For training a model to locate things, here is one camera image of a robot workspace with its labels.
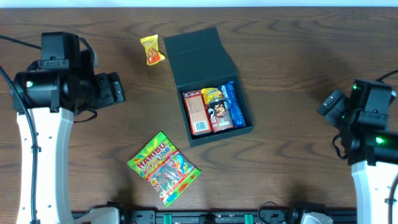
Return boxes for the green Haribo candy bag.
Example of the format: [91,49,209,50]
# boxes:
[127,131,201,207]

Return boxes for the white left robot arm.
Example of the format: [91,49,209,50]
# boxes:
[13,70,125,223]

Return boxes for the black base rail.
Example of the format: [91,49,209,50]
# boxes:
[70,202,358,224]

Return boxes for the black gift box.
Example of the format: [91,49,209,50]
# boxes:
[164,27,254,147]

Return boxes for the yellow red snack packet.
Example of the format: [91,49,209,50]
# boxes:
[140,34,165,65]

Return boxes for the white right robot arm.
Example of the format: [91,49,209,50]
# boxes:
[317,90,397,223]

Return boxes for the dark snack can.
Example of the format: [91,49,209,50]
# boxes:
[206,99,234,133]

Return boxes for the blue cookie pack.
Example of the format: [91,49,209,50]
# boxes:
[219,81,246,129]

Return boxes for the yellow orange snack packet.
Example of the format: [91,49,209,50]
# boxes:
[201,88,223,105]

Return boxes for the red cardboard carton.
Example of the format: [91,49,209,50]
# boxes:
[182,90,213,136]

